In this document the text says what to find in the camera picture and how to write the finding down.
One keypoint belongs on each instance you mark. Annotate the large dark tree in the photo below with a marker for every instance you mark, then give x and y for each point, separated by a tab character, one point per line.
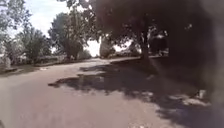
144	43

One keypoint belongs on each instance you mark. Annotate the green bushy tree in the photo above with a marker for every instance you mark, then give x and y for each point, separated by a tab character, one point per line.
33	45

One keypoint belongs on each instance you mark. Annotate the dark bush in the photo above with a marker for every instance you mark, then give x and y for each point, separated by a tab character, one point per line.
106	49

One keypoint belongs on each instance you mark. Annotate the tall green tree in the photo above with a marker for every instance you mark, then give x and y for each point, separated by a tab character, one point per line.
68	33

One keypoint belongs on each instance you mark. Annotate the leafy tree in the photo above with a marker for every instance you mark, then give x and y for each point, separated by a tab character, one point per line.
8	20

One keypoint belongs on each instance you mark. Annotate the reddish paved road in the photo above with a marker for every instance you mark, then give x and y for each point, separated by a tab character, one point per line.
50	103

